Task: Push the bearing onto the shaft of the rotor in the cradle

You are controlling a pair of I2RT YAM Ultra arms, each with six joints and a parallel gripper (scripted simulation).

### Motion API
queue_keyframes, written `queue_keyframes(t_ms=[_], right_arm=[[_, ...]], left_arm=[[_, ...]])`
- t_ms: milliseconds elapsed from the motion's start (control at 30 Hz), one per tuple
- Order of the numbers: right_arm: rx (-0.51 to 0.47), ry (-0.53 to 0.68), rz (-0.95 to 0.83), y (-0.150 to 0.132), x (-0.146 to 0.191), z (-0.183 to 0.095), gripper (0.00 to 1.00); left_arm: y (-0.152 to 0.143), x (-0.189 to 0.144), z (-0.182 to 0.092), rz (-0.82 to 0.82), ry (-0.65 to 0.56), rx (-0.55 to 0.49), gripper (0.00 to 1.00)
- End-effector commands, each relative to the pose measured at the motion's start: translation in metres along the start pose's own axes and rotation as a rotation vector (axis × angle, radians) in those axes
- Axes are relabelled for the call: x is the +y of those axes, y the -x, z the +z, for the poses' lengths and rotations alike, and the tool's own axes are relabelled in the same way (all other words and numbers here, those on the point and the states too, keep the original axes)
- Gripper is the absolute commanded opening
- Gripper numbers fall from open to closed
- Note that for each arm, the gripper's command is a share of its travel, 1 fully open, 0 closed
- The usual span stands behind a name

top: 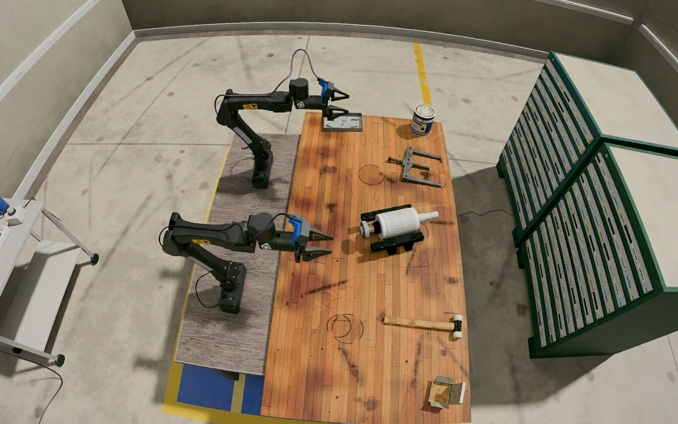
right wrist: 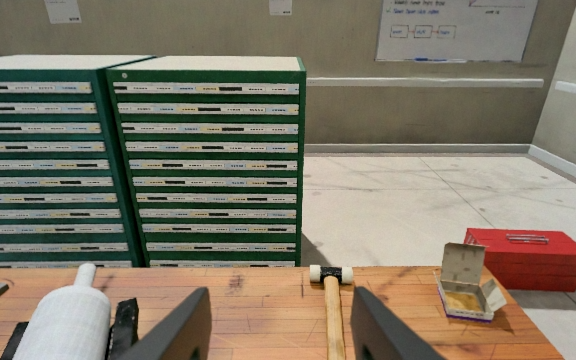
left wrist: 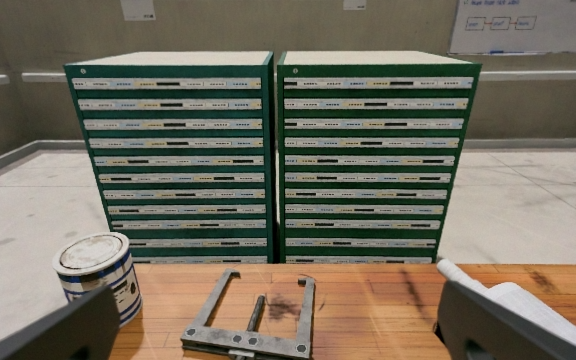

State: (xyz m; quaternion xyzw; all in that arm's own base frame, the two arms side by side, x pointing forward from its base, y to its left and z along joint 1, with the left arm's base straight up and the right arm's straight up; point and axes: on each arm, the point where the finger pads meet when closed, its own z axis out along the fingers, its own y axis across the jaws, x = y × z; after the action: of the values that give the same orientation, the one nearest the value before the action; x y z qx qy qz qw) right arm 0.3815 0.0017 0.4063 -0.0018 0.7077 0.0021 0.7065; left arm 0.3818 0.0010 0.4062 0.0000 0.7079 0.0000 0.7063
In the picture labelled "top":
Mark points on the white and blue labelled tin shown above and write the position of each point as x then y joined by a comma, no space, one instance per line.
422,121

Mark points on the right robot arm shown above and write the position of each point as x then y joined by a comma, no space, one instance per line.
182,240

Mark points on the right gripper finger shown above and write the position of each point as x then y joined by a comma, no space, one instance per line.
314,230
312,249

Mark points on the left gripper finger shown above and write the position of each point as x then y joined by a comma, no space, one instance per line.
334,108
333,98

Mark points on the grey metal bearing puller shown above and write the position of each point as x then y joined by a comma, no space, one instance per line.
408,163

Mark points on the soft-faced hammer with wooden handle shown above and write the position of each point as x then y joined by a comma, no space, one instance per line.
456,326

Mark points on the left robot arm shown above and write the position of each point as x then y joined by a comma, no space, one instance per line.
279,101

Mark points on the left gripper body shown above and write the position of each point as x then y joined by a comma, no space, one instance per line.
319,102

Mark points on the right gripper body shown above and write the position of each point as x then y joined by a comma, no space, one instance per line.
287,240

